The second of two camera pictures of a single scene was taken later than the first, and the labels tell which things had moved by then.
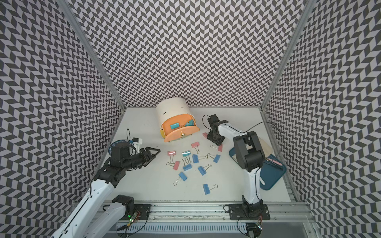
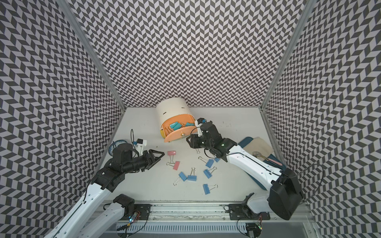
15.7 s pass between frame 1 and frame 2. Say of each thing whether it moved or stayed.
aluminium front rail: stayed
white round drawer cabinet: stayed
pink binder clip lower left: stayed
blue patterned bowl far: stayed
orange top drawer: stayed
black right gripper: moved
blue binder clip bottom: stayed
